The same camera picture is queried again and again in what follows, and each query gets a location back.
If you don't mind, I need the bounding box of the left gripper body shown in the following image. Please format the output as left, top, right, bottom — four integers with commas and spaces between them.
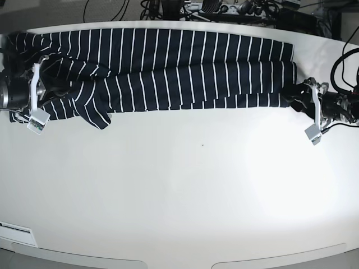
302, 78, 341, 125

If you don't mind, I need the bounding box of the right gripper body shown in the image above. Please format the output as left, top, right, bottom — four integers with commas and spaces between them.
24, 70, 49, 106

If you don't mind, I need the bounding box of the navy white striped T-shirt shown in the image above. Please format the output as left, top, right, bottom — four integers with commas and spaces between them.
6, 29, 297, 129

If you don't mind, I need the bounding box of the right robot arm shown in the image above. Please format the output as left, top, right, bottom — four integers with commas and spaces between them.
1, 71, 71, 110

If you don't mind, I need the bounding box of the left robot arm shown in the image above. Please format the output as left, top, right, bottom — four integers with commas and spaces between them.
281, 43, 358, 135

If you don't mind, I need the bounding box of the black box on floor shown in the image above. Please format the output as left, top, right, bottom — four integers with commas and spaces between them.
275, 8, 317, 35

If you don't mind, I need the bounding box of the grey power strip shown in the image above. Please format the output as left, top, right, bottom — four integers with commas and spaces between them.
184, 2, 265, 17

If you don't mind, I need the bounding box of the black cable on floor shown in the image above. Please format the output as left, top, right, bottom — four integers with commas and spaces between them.
82, 0, 93, 23

